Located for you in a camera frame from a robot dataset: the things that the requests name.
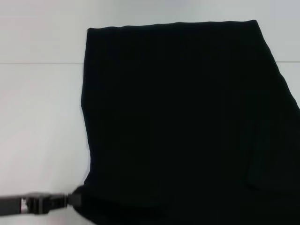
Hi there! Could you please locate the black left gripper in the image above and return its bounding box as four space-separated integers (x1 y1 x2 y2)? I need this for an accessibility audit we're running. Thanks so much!
0 191 70 215

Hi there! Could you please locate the black shirt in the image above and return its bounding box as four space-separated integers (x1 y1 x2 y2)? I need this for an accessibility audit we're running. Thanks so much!
67 20 300 225

